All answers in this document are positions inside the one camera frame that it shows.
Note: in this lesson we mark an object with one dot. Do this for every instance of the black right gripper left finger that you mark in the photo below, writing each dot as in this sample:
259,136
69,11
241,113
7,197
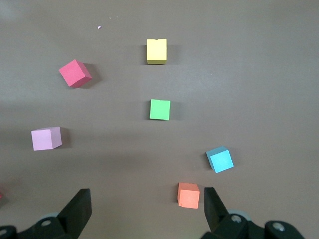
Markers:
74,214

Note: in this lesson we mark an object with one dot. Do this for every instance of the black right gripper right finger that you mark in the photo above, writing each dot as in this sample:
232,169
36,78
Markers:
214,214

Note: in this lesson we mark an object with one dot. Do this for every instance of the pink foam block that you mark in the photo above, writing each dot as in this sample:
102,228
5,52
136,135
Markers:
45,139

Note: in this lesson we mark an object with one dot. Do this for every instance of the green foam block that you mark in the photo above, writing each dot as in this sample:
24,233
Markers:
160,109

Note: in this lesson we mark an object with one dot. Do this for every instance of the red foam block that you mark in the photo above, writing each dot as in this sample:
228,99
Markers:
73,73

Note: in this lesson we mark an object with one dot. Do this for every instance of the orange foam block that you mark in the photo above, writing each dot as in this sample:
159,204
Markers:
189,196

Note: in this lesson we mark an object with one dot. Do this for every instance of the blue foam block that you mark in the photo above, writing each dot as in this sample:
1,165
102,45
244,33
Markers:
221,160

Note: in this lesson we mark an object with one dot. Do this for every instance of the yellow foam block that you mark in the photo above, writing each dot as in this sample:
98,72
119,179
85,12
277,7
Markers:
156,51

